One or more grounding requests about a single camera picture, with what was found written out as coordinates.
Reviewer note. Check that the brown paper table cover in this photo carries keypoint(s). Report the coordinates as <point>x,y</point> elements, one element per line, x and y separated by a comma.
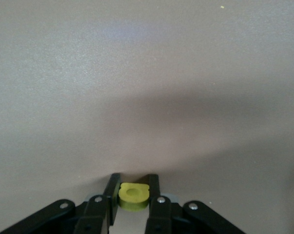
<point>137,73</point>

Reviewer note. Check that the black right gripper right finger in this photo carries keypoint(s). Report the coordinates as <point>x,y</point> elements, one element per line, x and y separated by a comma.
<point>161,214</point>

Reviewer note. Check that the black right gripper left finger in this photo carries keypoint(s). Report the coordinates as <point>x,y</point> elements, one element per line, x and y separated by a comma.
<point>93,214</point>

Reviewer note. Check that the yellow foam letter d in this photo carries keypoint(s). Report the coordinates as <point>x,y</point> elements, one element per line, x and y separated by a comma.
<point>133,204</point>

